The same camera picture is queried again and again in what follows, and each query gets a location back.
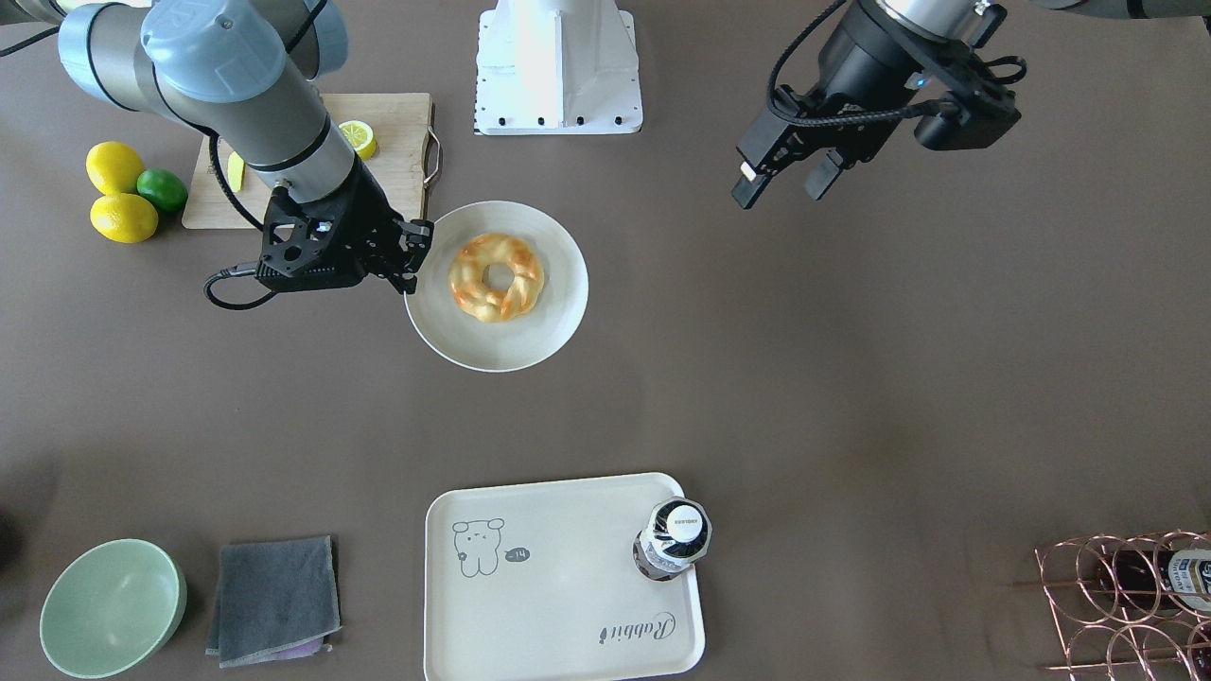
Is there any upper yellow lemon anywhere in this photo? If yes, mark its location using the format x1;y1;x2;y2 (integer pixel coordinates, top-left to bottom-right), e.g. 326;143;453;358
85;141;147;195

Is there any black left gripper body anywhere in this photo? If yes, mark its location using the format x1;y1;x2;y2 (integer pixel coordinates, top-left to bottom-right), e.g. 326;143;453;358
737;1;1025;176

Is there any white oval plate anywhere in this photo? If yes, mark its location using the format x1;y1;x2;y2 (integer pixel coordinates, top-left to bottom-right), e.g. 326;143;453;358
407;200;589;372

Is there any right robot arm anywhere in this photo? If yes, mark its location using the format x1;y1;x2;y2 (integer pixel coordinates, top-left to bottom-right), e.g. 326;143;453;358
2;1;435;297

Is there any green bowl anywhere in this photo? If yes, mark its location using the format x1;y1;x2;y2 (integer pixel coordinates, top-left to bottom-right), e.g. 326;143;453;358
39;538;186;679

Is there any yellow plastic knife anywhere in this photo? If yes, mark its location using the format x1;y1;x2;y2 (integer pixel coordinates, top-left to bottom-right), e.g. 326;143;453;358
225;151;246;194

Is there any lower yellow lemon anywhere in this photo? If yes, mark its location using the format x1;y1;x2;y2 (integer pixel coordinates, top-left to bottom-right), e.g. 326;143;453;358
90;193;159;244

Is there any copper wire bottle rack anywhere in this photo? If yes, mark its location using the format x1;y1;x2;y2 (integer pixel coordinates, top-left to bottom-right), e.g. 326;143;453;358
1035;531;1209;680

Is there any glazed twisted donut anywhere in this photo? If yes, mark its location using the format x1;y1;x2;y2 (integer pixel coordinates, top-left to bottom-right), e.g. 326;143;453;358
448;231;546;324

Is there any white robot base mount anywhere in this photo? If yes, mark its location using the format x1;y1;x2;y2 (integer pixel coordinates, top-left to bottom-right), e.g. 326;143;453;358
474;1;643;135

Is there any grey folded cloth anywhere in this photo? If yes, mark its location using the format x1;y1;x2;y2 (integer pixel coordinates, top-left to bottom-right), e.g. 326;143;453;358
206;536;342;668

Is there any wooden cutting board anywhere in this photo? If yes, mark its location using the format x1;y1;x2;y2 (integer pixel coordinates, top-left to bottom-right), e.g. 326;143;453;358
180;92;435;230

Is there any green lime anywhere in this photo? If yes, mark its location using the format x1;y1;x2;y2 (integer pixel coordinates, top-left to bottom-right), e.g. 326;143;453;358
134;167;186;213

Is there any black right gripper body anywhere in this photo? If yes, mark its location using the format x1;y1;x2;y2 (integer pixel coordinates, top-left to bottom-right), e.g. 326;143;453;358
254;158;406;292

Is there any dark tea bottle on tray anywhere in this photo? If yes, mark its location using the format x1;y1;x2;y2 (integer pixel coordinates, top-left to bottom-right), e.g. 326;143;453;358
632;497;712;582

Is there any dark bottle in rack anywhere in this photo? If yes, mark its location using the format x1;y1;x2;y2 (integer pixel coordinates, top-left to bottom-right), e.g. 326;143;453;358
1096;549;1210;616

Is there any yellow lemon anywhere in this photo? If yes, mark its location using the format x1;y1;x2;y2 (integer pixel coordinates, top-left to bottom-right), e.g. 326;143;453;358
85;141;147;195
90;193;159;244

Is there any cream rabbit tray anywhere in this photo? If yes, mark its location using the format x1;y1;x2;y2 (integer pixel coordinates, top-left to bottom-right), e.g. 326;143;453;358
423;471;706;680

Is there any half lemon slice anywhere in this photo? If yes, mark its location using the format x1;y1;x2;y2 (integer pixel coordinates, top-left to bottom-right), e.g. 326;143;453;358
338;120;379;160

